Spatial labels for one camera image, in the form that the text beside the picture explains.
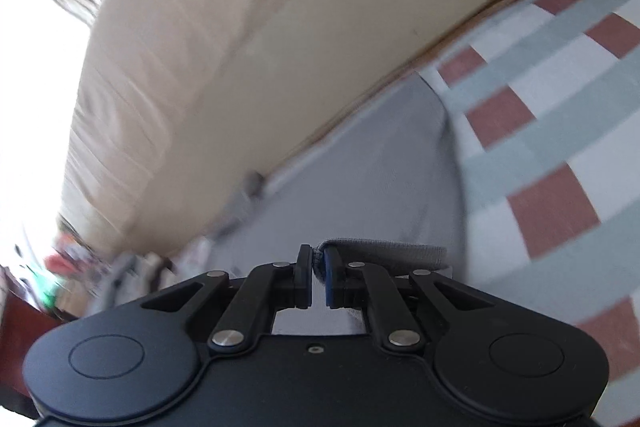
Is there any beige sofa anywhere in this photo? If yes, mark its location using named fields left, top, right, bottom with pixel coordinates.
left=40, top=0, right=516, bottom=253

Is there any grey shirt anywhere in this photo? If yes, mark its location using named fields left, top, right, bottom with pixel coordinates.
left=210, top=74, right=468, bottom=338

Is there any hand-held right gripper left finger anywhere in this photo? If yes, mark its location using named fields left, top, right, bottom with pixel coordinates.
left=135, top=245, right=313, bottom=353

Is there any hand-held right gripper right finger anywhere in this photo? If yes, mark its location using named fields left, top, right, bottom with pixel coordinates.
left=322, top=247, right=501, bottom=350

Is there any red-brown wooden dresser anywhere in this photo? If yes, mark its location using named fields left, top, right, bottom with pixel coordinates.
left=0, top=267, right=71, bottom=413

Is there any checkered rug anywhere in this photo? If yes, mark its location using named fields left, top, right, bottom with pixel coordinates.
left=415, top=0, right=640, bottom=427

